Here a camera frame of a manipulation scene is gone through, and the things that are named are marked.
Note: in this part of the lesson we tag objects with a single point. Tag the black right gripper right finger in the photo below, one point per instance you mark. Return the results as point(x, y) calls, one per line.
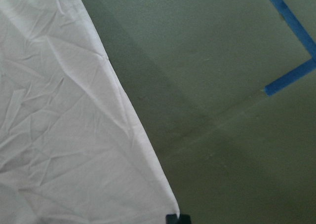
point(184, 219)

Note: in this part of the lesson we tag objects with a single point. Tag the pink Snoopy t-shirt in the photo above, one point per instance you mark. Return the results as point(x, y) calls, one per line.
point(72, 148)

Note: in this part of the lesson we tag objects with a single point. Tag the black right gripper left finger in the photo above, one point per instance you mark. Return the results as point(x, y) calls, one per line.
point(171, 219)

